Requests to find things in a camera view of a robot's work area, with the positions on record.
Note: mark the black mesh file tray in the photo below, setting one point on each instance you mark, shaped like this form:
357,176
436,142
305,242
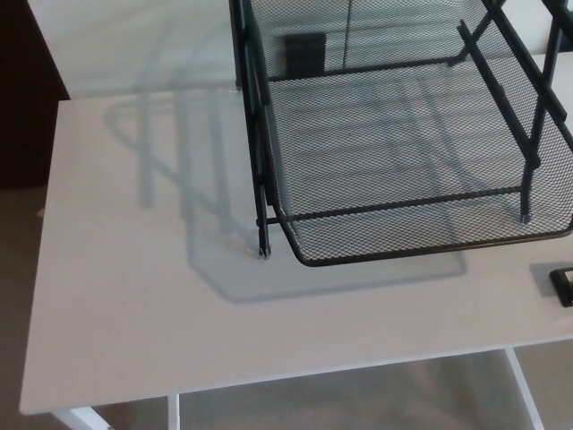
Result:
403,148

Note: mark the white desk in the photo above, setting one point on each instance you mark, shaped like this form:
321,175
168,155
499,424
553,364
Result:
134,291

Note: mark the dark wooden cabinet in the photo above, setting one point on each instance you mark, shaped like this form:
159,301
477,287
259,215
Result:
24,89

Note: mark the black stapler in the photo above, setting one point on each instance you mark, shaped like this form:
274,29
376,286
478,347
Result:
565,285

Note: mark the black wall outlet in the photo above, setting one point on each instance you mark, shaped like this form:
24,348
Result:
303,51

